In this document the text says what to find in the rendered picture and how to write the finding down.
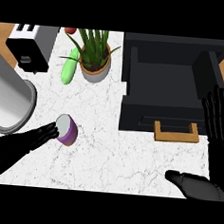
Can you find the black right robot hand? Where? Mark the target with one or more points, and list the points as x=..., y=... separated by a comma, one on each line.
x=221, y=141

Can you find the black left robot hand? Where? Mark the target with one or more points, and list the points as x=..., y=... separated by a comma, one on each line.
x=12, y=149

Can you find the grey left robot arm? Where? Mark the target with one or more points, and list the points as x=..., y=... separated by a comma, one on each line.
x=7, y=93

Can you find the purple can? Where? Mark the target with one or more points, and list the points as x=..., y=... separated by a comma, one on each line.
x=67, y=132

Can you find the black open drawer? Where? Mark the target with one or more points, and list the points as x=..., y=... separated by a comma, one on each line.
x=164, y=80

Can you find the black drawer front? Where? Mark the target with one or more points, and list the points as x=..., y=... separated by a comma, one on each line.
x=136, y=114

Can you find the green cucumber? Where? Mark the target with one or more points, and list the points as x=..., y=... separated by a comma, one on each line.
x=69, y=69

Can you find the white and black toaster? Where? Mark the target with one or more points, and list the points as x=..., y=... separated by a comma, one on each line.
x=34, y=47

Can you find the potted green plant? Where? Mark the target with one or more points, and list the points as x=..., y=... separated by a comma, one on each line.
x=94, y=65

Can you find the red tomato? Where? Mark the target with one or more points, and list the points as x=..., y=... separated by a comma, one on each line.
x=70, y=30

